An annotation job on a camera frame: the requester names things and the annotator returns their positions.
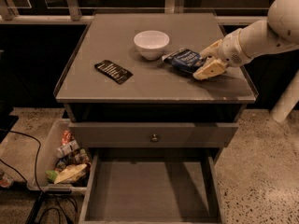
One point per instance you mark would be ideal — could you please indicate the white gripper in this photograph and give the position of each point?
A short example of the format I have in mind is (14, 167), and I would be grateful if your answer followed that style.
(230, 51)

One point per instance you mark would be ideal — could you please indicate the blue chip bag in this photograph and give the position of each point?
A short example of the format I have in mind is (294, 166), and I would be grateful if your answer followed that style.
(185, 60)

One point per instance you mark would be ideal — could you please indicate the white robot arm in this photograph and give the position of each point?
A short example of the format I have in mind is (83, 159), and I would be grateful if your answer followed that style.
(277, 33)

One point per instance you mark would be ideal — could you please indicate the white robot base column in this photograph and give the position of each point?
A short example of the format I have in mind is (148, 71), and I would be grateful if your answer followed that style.
(287, 101)

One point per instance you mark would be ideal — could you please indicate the grey drawer cabinet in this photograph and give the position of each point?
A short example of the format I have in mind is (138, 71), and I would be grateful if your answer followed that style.
(156, 92)

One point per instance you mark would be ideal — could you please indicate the brass drawer knob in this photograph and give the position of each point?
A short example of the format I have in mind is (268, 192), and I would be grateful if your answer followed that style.
(154, 138)

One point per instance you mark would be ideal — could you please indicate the closed grey top drawer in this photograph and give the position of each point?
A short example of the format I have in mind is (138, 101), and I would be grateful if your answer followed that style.
(138, 134)

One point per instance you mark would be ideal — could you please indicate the open grey middle drawer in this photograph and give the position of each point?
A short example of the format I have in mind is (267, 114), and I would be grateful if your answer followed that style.
(152, 186)

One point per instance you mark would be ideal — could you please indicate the yellow snack bag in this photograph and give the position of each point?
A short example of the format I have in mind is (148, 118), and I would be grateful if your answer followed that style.
(73, 173)

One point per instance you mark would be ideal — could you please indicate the white ceramic bowl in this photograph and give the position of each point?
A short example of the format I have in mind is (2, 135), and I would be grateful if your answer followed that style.
(151, 44)

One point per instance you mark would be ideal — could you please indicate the metal window railing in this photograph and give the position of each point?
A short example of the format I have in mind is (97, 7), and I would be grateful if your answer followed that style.
(60, 12)

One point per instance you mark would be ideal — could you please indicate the black snack packet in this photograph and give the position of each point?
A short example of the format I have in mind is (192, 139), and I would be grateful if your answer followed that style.
(113, 71)

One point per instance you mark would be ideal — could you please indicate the clear plastic storage bin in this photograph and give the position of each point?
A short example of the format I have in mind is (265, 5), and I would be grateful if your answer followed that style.
(47, 160)

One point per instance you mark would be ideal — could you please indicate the green snack packet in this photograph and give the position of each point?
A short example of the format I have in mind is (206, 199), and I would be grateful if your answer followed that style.
(51, 175)

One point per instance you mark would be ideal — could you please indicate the black box at left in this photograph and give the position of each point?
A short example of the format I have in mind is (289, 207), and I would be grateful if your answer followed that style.
(7, 120)

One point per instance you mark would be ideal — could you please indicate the red white object on floor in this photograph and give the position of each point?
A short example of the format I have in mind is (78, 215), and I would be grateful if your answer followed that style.
(6, 181)

